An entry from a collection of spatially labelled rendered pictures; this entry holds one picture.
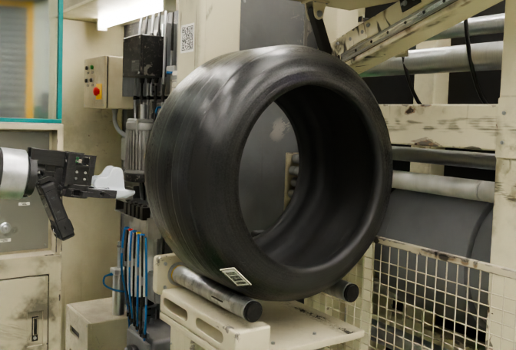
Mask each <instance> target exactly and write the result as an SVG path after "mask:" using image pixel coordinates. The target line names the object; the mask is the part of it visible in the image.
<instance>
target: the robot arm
mask: <svg viewBox="0 0 516 350"><path fill-rule="evenodd" d="M89 157H90V159H89ZM96 157H97V156H92V155H86V154H83V153H76V152H70V151H63V150H46V149H39V148H35V147H28V149H27V152H26V151H25V150H19V149H12V148H6V147H0V199H5V200H20V199H21V198H22V197H23V195H27V196H31V195H32V193H33V192H34V189H35V187H36V188H37V191H38V194H39V196H40V198H41V201H42V203H43V206H44V208H45V211H46V213H47V215H48V218H49V220H50V223H51V229H52V232H53V234H54V235H55V237H56V238H59V239H61V240H62V241H65V240H66V239H70V238H71V237H73V236H74V228H73V226H72V223H71V221H70V219H69V218H68V215H67V213H66V211H65V208H64V206H63V203H62V201H61V198H60V197H61V196H66V197H73V198H82V199H87V198H88V197H94V198H108V199H115V198H116V199H120V198H128V197H129V196H132V195H134V194H135V191H134V190H126V189H125V188H124V175H123V170H122V169H121V168H120V167H113V166H106V167H105V169H104V171H103V172H102V174H101V175H98V176H97V175H94V168H95V164H96ZM87 165H88V166H87ZM38 171H40V173H38ZM92 184H93V186H92Z"/></svg>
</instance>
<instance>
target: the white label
mask: <svg viewBox="0 0 516 350"><path fill-rule="evenodd" d="M220 271H221V272H222V273H223V274H224V275H226V276H227V277H228V278H229V279H230V280H231V281H232V282H233V283H234V284H235V285H236V286H251V285H252V284H251V283H250V282H249V281H248V280H247V279H246V278H245V277H244V276H243V275H242V274H240V273H239V272H238V271H237V270H236V269H235V268H234V267H233V268H226V269H220Z"/></svg>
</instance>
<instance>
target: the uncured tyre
mask: <svg viewBox="0 0 516 350"><path fill-rule="evenodd" d="M273 102H275V103H276V104H277V105H278V106H279V107H280V108H281V109H282V111H283V112H284V114H285V115H286V116H287V118H288V119H289V122H290V123H291V125H292V127H293V130H294V133H295V135H296V140H297V144H298V149H299V172H298V178H297V181H296V187H295V190H294V192H293V195H292V198H291V200H290V202H289V204H288V206H287V207H286V209H285V210H284V212H283V213H282V215H281V216H280V217H279V219H278V220H277V221H276V222H275V223H274V224H273V225H272V226H271V227H270V228H268V229H267V230H265V231H264V232H262V233H261V234H259V235H258V236H255V237H252V236H251V235H250V232H249V230H248V229H247V226H246V223H245V221H244V218H243V214H242V210H241V207H240V198H239V171H240V161H241V157H242V154H243V149H244V147H245V144H246V141H247V138H248V136H249V135H250V131H251V130H252V128H253V126H254V124H255V123H256V121H257V120H258V118H259V117H260V115H261V114H262V113H263V112H264V111H265V110H266V109H267V108H268V106H269V105H270V104H272V103H273ZM392 175H393V159H392V145H391V141H390V136H389V131H388V128H387V125H386V122H385V119H384V117H383V114H382V111H381V109H380V106H379V104H378V102H377V100H376V99H375V96H374V94H373V93H372V91H371V90H370V88H369V86H368V85H367V84H366V83H365V82H364V80H363V79H362V78H361V77H360V76H359V74H358V73H357V72H356V71H355V70H354V69H352V68H351V67H350V66H349V65H347V63H345V62H344V61H342V60H341V59H339V58H337V57H336V56H334V55H332V54H329V53H327V52H324V51H320V50H318V49H315V48H311V47H307V46H302V45H277V46H271V47H265V48H254V49H249V50H242V51H234V52H230V53H226V54H222V55H220V56H218V57H215V58H213V59H211V60H209V61H207V62H206V63H204V64H202V65H201V66H200V67H198V68H196V69H195V70H194V71H192V72H191V73H190V74H189V75H187V76H186V77H185V78H184V79H183V80H182V81H181V82H180V83H179V84H178V85H177V86H176V87H175V88H174V90H173V91H172V92H171V93H170V95H169V96H168V98H167V99H166V101H165V102H164V104H163V106H162V107H161V109H160V111H159V113H158V115H157V117H156V119H155V122H154V125H153V127H152V129H151V132H150V136H149V140H148V143H147V151H146V157H145V165H144V179H145V188H146V194H147V201H148V204H149V207H150V211H151V214H152V217H153V219H154V222H155V224H156V226H157V228H158V230H159V231H160V234H161V235H162V237H163V238H164V240H165V241H166V243H167V245H168V246H169V247H170V248H171V250H172V251H173V252H174V253H175V255H176V256H177V257H178V258H179V259H180V260H181V261H182V262H183V263H185V264H186V265H187V266H189V267H190V268H191V269H192V270H194V271H195V272H198V273H199V274H201V275H202V276H206V277H207V278H209V279H212V280H213V281H215V282H218V283H219V284H222V285H224V286H226V287H228V288H230V289H232V290H234V291H236V292H239V293H241V294H243V295H245V296H248V297H250V298H254V299H259V300H264V301H274V302H282V301H295V300H300V299H305V298H308V297H310V296H314V295H316V294H318V293H321V292H323V291H325V290H326V289H328V288H329V287H331V286H333V285H334V284H336V283H337V282H338V281H339V280H340V279H342V278H343V277H344V276H345V275H346V274H347V273H348V272H350V270H351V269H352V268H353V267H354V266H355V265H356V264H357V262H358V261H359V260H360V259H361V258H362V256H363V255H364V254H365V253H366V251H367V249H368V248H369V247H370V246H371V244H372V242H373V240H374V239H375V237H376V235H377V233H378V231H379V229H380V226H381V225H382V221H383V220H384V217H385V213H386V210H387V207H388V205H389V198H390V194H391V189H392ZM233 267H234V268H235V269H236V270H237V271H238V272H239V273H240V274H242V275H243V276H244V277H245V278H246V279H247V280H248V281H249V282H250V283H251V284H252V285H251V286H236V285H235V284H234V283H233V282H232V281H231V280H230V279H229V278H228V277H227V276H226V275H224V274H223V273H222V272H221V271H220V269H226V268H233Z"/></svg>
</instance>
